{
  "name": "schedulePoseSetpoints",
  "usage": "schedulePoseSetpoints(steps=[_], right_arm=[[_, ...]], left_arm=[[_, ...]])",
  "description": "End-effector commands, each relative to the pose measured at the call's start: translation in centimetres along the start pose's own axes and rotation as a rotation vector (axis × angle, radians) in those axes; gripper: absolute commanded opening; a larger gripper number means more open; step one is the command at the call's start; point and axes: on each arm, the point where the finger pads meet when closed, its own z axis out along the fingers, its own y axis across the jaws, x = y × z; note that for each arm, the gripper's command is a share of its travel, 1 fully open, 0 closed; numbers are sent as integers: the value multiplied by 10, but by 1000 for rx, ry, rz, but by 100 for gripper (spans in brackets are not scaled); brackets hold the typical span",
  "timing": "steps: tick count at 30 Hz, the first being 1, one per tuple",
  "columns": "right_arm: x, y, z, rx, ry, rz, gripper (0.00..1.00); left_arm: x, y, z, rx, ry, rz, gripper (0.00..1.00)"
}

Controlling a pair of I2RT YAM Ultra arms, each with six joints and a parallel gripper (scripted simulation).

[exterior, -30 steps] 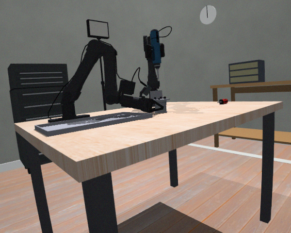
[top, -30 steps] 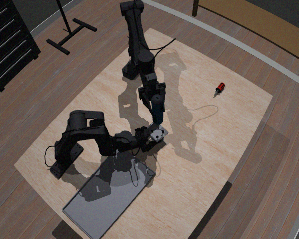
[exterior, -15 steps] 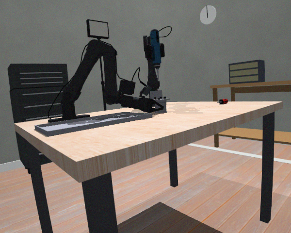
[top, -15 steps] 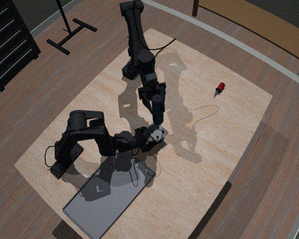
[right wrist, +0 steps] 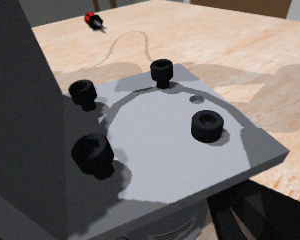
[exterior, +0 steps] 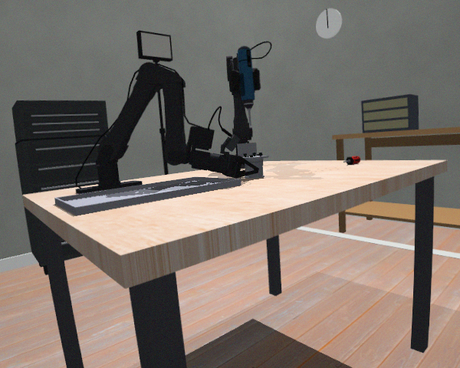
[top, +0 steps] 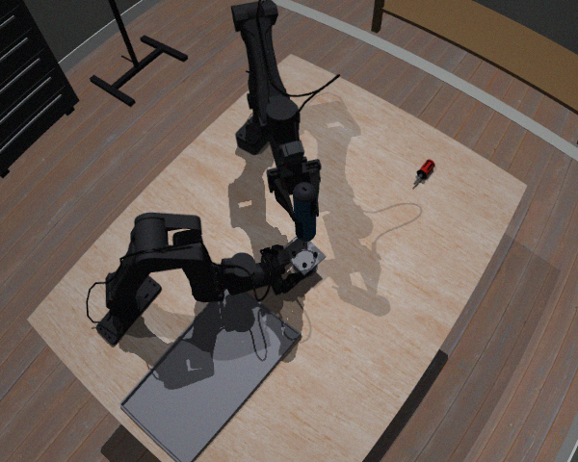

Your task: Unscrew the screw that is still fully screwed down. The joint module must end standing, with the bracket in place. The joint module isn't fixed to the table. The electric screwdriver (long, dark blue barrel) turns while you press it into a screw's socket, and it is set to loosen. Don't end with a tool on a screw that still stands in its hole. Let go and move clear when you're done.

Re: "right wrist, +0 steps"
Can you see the black socket-head screw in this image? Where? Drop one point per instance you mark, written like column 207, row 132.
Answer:
column 162, row 72
column 94, row 155
column 207, row 126
column 83, row 93

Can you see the dark grey cylinder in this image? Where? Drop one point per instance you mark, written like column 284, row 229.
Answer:
column 185, row 224

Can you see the grey metal bracket plate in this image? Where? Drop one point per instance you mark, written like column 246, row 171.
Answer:
column 159, row 167

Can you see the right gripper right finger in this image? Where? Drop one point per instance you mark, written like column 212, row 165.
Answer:
column 266, row 213

